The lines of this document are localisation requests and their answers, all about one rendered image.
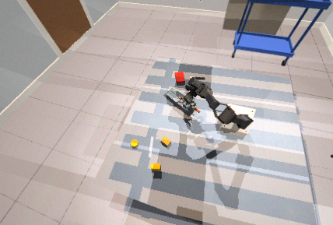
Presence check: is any red rectangular block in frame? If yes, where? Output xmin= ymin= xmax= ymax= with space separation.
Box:
xmin=175 ymin=72 xmax=185 ymax=84

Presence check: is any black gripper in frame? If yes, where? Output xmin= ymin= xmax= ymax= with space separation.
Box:
xmin=184 ymin=89 xmax=197 ymax=104

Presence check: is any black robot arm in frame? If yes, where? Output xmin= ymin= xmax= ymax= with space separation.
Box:
xmin=185 ymin=77 xmax=253 ymax=130

